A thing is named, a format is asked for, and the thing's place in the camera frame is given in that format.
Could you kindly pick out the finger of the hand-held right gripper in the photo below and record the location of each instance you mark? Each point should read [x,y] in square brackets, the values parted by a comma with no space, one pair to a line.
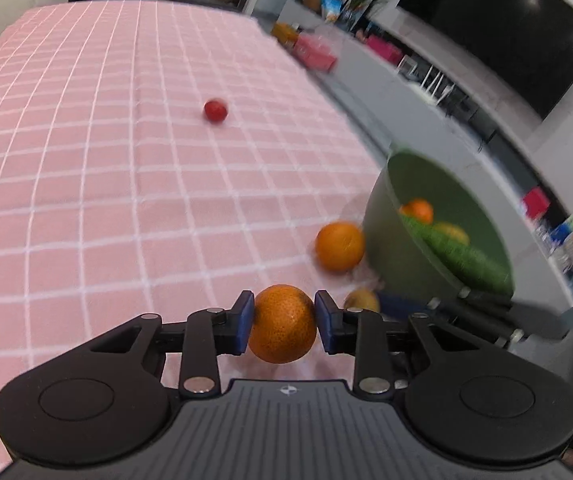
[486,299]
[406,306]

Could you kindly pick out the pink tissue box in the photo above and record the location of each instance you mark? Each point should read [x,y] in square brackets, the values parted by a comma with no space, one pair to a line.
[315,52]

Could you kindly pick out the black television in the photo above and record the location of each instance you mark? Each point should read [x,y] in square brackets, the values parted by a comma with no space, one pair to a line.
[516,30]

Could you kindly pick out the grey television bench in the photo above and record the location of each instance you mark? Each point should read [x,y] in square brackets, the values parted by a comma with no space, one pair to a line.
[466,125]

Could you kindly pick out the red cherry tomato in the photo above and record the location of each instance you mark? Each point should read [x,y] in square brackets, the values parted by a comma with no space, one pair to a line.
[215,110]

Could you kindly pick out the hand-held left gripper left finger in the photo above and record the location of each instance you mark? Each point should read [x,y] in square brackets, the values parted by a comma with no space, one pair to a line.
[243,321]

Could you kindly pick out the orange box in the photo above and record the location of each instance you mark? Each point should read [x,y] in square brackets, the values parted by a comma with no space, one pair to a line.
[285,34]

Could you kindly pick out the magenta box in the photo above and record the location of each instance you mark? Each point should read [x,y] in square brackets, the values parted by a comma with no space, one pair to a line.
[384,50]

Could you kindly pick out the small brown longan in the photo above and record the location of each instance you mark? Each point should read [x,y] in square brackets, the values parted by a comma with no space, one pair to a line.
[361,301]

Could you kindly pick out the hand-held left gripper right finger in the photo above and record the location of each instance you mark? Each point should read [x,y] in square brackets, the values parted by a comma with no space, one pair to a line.
[327,321]

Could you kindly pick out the pink checked tablecloth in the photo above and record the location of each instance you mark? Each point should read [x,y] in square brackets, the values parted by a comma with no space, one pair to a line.
[116,185]

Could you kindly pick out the white router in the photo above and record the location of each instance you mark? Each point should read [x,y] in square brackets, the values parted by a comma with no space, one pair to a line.
[432,85]

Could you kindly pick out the red box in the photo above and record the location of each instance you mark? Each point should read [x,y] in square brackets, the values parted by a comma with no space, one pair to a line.
[536,204]

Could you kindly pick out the green cucumber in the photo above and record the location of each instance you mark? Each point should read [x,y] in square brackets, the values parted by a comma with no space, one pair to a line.
[466,260]

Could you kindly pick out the green colander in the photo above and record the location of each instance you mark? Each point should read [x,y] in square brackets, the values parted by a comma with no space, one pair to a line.
[401,255]

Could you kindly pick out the yellow-green round fruit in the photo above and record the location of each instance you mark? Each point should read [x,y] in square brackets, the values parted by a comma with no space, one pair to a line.
[452,233]

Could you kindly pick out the orange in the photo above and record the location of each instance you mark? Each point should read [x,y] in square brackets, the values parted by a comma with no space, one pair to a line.
[340,246]
[282,323]
[417,211]

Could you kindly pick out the blue snack bag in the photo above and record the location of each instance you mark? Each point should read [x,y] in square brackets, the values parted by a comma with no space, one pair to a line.
[331,9]

